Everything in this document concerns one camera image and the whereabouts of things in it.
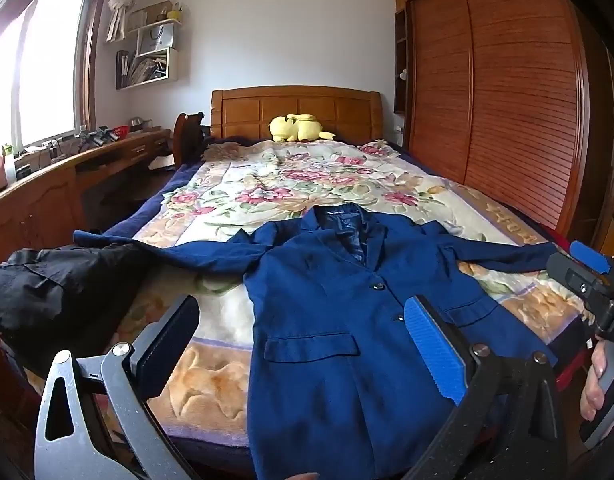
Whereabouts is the white paper bag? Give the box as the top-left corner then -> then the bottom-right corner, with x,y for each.
137,22 -> 175,58

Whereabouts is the blue blazer jacket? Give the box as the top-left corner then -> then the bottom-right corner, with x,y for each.
73,205 -> 560,480

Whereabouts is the person's right hand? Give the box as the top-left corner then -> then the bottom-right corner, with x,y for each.
580,342 -> 614,423

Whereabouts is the black garment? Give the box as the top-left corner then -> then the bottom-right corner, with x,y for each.
0,242 -> 155,376

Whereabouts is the wooden desk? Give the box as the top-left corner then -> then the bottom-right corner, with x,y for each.
0,127 -> 173,266

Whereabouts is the white tied curtain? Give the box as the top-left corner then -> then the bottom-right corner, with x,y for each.
107,0 -> 150,43

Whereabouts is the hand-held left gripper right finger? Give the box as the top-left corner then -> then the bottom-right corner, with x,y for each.
403,295 -> 570,480

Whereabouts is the wooden bed headboard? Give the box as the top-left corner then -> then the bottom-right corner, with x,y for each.
210,86 -> 383,142

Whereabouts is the white wall shelf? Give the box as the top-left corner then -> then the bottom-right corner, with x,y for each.
104,7 -> 183,91

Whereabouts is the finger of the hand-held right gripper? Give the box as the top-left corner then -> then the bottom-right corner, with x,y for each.
546,252 -> 610,311
570,241 -> 613,277

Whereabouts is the window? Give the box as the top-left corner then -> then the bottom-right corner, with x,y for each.
0,0 -> 90,161

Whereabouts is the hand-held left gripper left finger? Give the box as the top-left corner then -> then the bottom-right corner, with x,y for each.
34,294 -> 203,480

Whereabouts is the navy bed sheet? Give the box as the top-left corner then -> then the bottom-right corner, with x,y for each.
74,160 -> 203,248

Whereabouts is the floral blanket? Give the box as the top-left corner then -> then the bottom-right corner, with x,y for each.
109,137 -> 595,448

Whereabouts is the wooden chair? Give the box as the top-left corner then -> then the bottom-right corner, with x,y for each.
173,111 -> 213,168

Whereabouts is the yellow plush toy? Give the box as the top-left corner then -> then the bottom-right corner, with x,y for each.
268,113 -> 336,143

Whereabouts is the wooden slatted wardrobe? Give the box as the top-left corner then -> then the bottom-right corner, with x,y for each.
392,0 -> 608,241

